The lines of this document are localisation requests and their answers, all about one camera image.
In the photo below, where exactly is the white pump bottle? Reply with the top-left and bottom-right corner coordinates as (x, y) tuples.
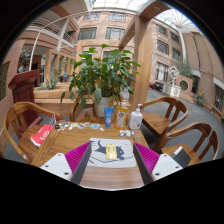
(128, 103), (144, 130)

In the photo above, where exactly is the white metal sculpture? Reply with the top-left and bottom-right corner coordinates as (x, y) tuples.
(167, 65), (181, 86)

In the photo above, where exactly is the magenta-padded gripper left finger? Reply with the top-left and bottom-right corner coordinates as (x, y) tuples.
(39, 141), (93, 186)

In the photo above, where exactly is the wooden planter box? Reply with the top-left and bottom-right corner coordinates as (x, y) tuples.
(33, 83), (94, 118)

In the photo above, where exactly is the blue squeeze tube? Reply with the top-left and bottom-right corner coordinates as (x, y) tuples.
(103, 106), (115, 130)

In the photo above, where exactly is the large green potted plant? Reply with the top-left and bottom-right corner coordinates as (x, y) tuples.
(60, 43), (142, 118)

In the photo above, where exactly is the dark red wooden podium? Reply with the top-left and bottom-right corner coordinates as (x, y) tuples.
(8, 68), (42, 129)

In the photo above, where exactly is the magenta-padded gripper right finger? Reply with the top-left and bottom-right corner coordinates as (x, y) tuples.
(132, 142), (184, 186)

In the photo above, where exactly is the red paper bag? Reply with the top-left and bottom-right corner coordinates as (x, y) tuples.
(29, 123), (55, 148)

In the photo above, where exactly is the clear plastic box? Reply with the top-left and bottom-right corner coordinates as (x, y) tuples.
(119, 129), (137, 138)

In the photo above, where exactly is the yellow flowering potted plant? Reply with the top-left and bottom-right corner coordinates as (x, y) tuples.
(194, 91), (206, 108)

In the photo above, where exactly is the yellow computer mouse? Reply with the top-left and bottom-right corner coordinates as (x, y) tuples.
(105, 143), (118, 161)

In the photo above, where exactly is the spiky green aloe plant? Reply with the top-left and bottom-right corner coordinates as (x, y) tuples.
(39, 71), (62, 91)

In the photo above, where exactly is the white cat-print mouse pad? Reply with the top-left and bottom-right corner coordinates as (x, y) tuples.
(87, 137), (138, 169)

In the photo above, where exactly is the yellow dish soap bottle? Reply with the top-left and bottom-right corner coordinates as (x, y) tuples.
(115, 99), (129, 131)

